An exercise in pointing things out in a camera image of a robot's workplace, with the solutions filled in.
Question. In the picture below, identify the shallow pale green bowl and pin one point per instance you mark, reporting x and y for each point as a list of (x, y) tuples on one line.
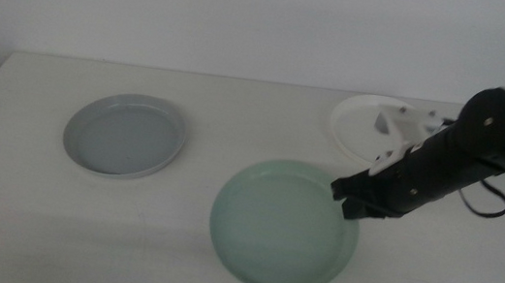
[(280, 228)]

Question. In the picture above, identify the shallow grey bowl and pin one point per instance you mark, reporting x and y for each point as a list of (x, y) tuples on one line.
[(123, 136)]

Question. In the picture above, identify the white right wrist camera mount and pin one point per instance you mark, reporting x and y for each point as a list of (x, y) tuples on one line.
[(406, 127)]

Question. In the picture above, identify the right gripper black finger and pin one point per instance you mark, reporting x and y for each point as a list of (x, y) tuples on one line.
[(349, 186), (360, 210)]

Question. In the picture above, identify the shallow white bowl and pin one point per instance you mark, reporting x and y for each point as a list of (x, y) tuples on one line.
[(352, 125)]

